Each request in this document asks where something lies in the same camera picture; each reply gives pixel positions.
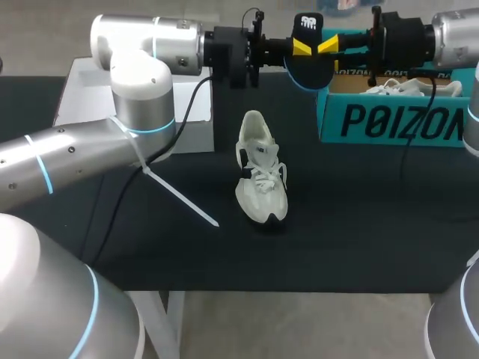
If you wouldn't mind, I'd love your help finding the black cable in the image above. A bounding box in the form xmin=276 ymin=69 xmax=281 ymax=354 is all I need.
xmin=395 ymin=68 xmax=439 ymax=177
xmin=79 ymin=76 xmax=215 ymax=265

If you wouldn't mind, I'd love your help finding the white knit shoe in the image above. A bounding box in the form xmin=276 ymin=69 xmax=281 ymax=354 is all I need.
xmin=364 ymin=78 xmax=464 ymax=99
xmin=234 ymin=109 xmax=291 ymax=226

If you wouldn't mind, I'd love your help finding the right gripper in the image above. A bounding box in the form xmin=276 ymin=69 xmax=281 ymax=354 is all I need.
xmin=317 ymin=6 xmax=437 ymax=87

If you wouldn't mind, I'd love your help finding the black and blue insole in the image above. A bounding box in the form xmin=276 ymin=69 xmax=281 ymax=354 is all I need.
xmin=283 ymin=13 xmax=335 ymax=90

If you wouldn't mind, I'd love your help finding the white cable tie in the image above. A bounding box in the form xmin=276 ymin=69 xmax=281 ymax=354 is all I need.
xmin=108 ymin=114 xmax=222 ymax=229

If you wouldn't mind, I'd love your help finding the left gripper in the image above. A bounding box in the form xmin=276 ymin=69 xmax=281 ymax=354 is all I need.
xmin=204 ymin=9 xmax=314 ymax=90

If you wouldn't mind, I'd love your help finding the teal box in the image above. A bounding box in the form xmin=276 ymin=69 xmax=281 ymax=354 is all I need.
xmin=316 ymin=28 xmax=479 ymax=149

